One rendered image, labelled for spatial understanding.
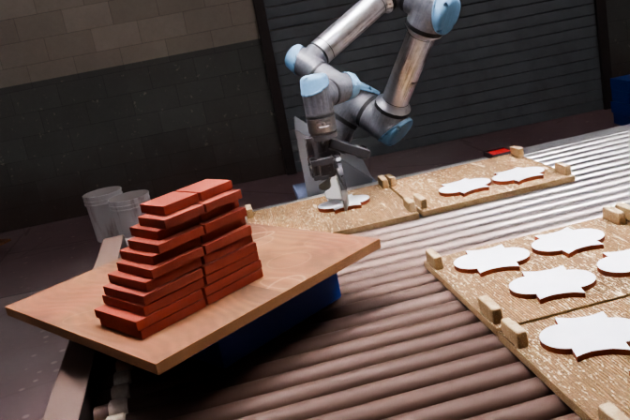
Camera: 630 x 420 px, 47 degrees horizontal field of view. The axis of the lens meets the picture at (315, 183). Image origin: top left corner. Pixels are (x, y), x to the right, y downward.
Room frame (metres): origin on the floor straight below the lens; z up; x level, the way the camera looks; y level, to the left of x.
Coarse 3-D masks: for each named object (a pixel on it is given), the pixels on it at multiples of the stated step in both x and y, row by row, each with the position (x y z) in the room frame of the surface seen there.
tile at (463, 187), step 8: (448, 184) 1.88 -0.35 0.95; (456, 184) 1.86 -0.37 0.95; (464, 184) 1.85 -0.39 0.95; (472, 184) 1.83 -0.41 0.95; (480, 184) 1.82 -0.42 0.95; (488, 184) 1.82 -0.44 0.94; (440, 192) 1.82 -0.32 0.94; (448, 192) 1.80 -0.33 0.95; (456, 192) 1.79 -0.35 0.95; (464, 192) 1.77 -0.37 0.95; (472, 192) 1.79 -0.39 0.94
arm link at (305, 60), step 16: (368, 0) 2.12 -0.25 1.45; (384, 0) 2.13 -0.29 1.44; (352, 16) 2.09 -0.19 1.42; (368, 16) 2.11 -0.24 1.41; (336, 32) 2.06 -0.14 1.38; (352, 32) 2.08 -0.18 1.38; (304, 48) 2.04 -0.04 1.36; (320, 48) 2.03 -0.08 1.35; (336, 48) 2.05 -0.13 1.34; (288, 64) 2.04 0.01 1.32; (304, 64) 2.00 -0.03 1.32; (320, 64) 1.99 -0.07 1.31
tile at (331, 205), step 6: (354, 198) 1.91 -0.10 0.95; (360, 198) 1.90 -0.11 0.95; (366, 198) 1.89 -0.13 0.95; (324, 204) 1.90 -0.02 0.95; (330, 204) 1.89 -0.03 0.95; (336, 204) 1.88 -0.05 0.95; (342, 204) 1.87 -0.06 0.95; (354, 204) 1.85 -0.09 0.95; (360, 204) 1.84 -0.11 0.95; (324, 210) 1.87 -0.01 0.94; (330, 210) 1.86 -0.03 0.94; (336, 210) 1.84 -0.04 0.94; (342, 210) 1.85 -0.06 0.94
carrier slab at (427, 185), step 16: (480, 160) 2.10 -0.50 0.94; (496, 160) 2.07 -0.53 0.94; (512, 160) 2.03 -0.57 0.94; (528, 160) 2.00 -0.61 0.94; (416, 176) 2.06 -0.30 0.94; (432, 176) 2.02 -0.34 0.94; (448, 176) 1.99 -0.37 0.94; (464, 176) 1.96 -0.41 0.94; (480, 176) 1.93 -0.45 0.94; (544, 176) 1.82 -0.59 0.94; (560, 176) 1.79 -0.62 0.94; (400, 192) 1.92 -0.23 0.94; (416, 192) 1.89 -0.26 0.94; (432, 192) 1.86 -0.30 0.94; (480, 192) 1.78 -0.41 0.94; (496, 192) 1.76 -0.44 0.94; (512, 192) 1.75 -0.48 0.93; (416, 208) 1.77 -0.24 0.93; (432, 208) 1.72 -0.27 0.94; (448, 208) 1.73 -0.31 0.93
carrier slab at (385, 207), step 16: (352, 192) 2.01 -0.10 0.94; (368, 192) 1.98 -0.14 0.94; (384, 192) 1.95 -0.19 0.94; (272, 208) 2.01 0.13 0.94; (288, 208) 1.97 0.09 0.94; (304, 208) 1.94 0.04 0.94; (368, 208) 1.83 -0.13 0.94; (384, 208) 1.80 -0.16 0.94; (400, 208) 1.77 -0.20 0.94; (272, 224) 1.85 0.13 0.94; (288, 224) 1.82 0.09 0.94; (304, 224) 1.79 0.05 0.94; (320, 224) 1.77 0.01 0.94; (336, 224) 1.74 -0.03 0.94; (352, 224) 1.72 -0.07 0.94; (368, 224) 1.70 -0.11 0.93; (384, 224) 1.70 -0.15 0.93
